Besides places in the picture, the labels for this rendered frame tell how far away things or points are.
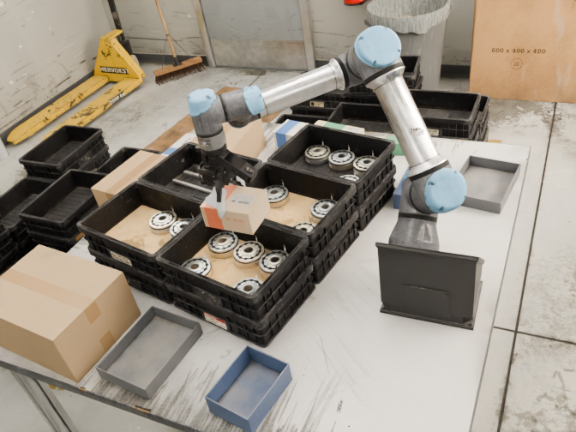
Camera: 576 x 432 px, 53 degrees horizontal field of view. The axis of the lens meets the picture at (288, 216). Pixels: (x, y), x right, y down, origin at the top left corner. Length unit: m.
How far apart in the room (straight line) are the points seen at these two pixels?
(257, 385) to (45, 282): 0.76
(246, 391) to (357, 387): 0.32
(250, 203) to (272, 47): 3.63
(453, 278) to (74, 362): 1.14
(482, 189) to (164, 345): 1.30
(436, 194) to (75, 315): 1.09
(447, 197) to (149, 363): 1.01
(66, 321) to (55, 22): 4.11
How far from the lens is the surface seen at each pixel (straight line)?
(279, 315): 1.80
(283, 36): 5.10
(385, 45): 1.60
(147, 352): 1.91
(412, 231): 1.70
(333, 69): 1.72
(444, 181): 1.58
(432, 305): 1.77
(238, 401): 1.70
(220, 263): 1.92
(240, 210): 1.63
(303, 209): 2.06
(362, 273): 1.97
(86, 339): 1.89
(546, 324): 2.81
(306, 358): 1.76
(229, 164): 1.58
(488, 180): 2.38
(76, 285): 1.94
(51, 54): 5.61
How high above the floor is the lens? 2.07
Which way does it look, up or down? 37 degrees down
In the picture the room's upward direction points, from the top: 11 degrees counter-clockwise
